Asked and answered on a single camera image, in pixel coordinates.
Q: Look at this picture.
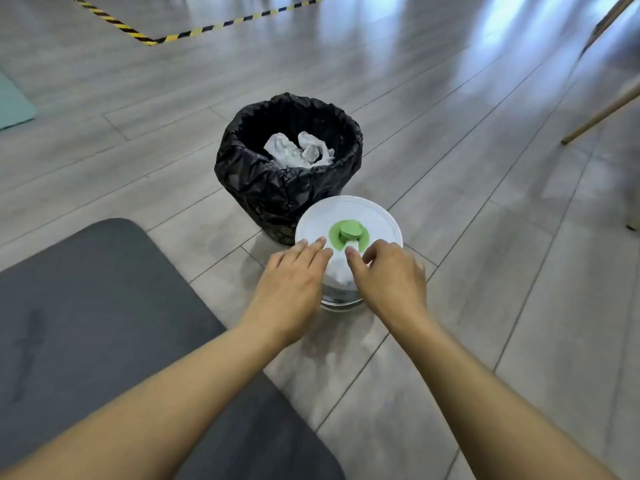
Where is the white wipe tub green spout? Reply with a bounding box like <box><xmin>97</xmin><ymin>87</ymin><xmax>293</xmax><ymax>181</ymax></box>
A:
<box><xmin>295</xmin><ymin>195</ymin><xmax>404</xmax><ymax>312</ymax></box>

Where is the person's right hand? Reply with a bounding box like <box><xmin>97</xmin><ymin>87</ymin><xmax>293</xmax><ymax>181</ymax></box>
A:
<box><xmin>345</xmin><ymin>239</ymin><xmax>429</xmax><ymax>337</ymax></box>

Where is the person's left forearm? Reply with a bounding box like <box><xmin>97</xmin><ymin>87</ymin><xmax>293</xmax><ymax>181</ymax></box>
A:
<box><xmin>0</xmin><ymin>318</ymin><xmax>292</xmax><ymax>480</ymax></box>

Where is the black patterned trash bin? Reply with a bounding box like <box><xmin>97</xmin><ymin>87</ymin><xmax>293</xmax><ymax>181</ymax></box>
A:
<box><xmin>265</xmin><ymin>222</ymin><xmax>297</xmax><ymax>247</ymax></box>

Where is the person's left hand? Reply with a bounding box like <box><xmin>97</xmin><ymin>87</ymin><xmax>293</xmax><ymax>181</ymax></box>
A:
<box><xmin>239</xmin><ymin>237</ymin><xmax>334</xmax><ymax>349</ymax></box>

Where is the teal floor mat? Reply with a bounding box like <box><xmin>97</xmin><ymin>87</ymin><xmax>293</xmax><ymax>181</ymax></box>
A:
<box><xmin>0</xmin><ymin>69</ymin><xmax>39</xmax><ymax>131</ymax></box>

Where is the person's right forearm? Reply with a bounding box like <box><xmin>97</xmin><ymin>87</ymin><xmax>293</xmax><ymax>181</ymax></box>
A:
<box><xmin>389</xmin><ymin>313</ymin><xmax>621</xmax><ymax>480</ymax></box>

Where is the yellow black hazard tape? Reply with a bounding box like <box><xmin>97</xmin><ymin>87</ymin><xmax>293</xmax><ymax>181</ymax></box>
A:
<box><xmin>65</xmin><ymin>0</ymin><xmax>347</xmax><ymax>47</ymax></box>

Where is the black trash bag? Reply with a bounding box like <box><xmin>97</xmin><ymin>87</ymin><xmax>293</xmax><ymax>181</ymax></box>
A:
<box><xmin>214</xmin><ymin>92</ymin><xmax>365</xmax><ymax>245</ymax></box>

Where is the wooden chair leg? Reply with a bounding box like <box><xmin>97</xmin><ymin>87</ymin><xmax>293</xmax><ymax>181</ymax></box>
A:
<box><xmin>561</xmin><ymin>82</ymin><xmax>640</xmax><ymax>145</ymax></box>
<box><xmin>581</xmin><ymin>0</ymin><xmax>640</xmax><ymax>52</ymax></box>

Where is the dark grey yoga mat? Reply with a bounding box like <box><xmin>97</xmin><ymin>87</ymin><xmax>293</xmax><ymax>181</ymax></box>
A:
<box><xmin>0</xmin><ymin>218</ymin><xmax>347</xmax><ymax>480</ymax></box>

